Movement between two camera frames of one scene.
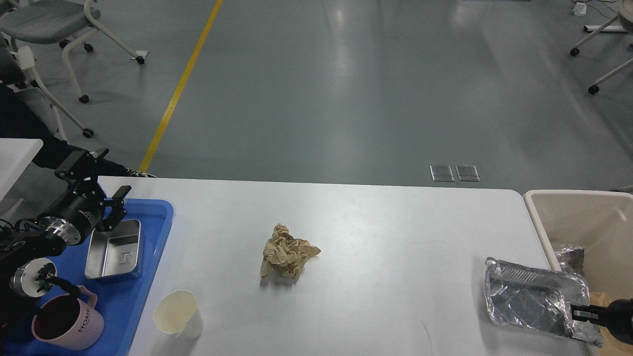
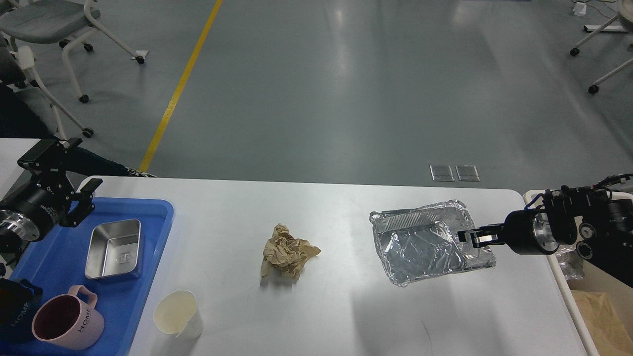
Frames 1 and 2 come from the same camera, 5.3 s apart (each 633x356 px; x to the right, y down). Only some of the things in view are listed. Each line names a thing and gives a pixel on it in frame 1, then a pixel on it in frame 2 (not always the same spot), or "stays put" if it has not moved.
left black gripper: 77,213 -> 47,158
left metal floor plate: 441,173 stays put
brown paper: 286,254 stays put
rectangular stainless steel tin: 115,254 stays put
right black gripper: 618,317 -> 528,232
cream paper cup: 176,313 stays put
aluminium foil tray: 537,298 -> 418,242
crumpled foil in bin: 570,259 stays put
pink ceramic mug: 69,322 stays put
